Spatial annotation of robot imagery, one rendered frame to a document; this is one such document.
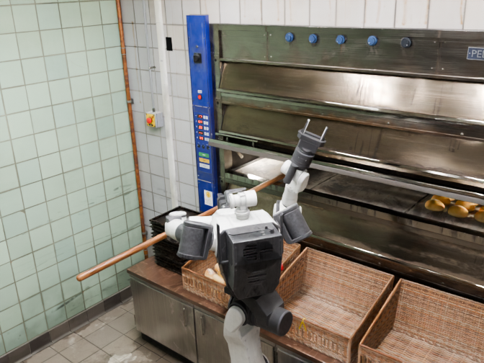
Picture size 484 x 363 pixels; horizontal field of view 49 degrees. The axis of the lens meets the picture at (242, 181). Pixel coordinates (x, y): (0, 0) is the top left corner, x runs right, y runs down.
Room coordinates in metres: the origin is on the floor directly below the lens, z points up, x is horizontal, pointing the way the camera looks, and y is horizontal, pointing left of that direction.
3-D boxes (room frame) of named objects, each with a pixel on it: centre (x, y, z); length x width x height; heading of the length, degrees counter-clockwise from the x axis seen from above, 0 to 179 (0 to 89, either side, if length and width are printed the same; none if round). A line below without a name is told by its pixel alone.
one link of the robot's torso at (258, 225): (1.95, -0.01, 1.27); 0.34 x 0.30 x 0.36; 106
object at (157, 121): (3.56, 0.59, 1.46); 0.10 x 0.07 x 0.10; 50
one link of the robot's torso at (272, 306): (1.94, -0.05, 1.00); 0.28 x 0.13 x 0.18; 51
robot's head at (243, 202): (2.01, 0.00, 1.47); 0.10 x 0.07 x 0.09; 106
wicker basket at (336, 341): (2.40, -0.43, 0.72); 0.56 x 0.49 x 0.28; 50
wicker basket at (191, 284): (2.79, 0.02, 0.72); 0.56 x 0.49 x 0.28; 50
